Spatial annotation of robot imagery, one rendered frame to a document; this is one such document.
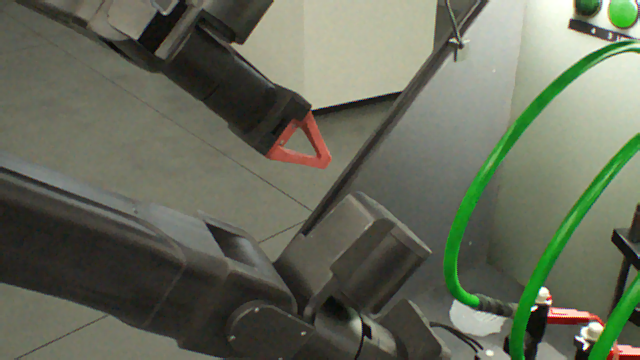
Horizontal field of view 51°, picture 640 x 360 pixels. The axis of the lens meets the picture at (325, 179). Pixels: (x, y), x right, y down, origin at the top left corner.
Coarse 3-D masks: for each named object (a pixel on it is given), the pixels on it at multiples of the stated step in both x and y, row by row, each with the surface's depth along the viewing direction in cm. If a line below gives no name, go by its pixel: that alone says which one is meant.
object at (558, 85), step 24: (600, 48) 69; (624, 48) 70; (576, 72) 67; (552, 96) 66; (528, 120) 66; (504, 144) 66; (480, 168) 66; (480, 192) 66; (456, 216) 67; (456, 240) 68; (456, 264) 69; (456, 288) 71
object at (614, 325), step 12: (636, 276) 59; (636, 288) 59; (624, 300) 59; (636, 300) 59; (612, 312) 60; (624, 312) 59; (612, 324) 59; (624, 324) 59; (600, 336) 60; (612, 336) 59; (600, 348) 60
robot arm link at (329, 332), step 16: (336, 288) 43; (320, 304) 44; (336, 304) 46; (352, 304) 45; (320, 320) 44; (336, 320) 45; (352, 320) 46; (320, 336) 44; (336, 336) 45; (352, 336) 46; (304, 352) 44; (320, 352) 44; (336, 352) 45; (352, 352) 46
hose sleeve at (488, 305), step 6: (474, 294) 76; (480, 300) 75; (486, 300) 76; (492, 300) 78; (498, 300) 79; (480, 306) 75; (486, 306) 76; (492, 306) 77; (498, 306) 78; (504, 306) 79; (510, 306) 80; (486, 312) 78; (492, 312) 78; (498, 312) 79; (504, 312) 79; (510, 312) 80
